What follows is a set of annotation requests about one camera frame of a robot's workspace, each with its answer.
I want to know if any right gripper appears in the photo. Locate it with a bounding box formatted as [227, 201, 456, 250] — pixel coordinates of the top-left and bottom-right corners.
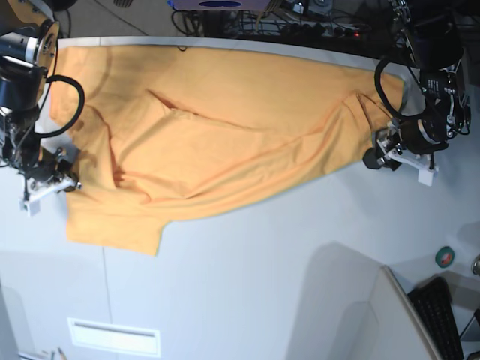
[22, 148, 79, 192]

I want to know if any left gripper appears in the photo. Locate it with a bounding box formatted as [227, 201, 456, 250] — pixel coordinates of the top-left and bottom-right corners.
[362, 115, 449, 171]

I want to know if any orange t-shirt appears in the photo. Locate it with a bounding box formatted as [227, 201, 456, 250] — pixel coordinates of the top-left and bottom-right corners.
[57, 45, 391, 255]

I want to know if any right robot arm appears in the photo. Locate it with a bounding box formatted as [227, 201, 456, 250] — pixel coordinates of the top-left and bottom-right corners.
[1, 19, 86, 192]

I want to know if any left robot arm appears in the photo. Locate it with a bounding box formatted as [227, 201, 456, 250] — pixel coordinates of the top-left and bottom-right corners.
[363, 1, 471, 173]

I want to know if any green tape roll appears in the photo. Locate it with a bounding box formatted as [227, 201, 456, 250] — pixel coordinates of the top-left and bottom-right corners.
[435, 246, 455, 269]

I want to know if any black keyboard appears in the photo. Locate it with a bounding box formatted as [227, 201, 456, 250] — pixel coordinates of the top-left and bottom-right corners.
[407, 277, 464, 360]

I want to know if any white partition panel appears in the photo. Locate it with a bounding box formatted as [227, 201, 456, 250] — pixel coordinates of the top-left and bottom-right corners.
[286, 243, 441, 359]

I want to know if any white table slot plate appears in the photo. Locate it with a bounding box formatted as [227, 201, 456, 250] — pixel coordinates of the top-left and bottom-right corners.
[67, 318, 161, 359]

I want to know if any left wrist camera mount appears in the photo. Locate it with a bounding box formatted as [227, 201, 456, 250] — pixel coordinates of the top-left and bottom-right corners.
[373, 127, 438, 187]

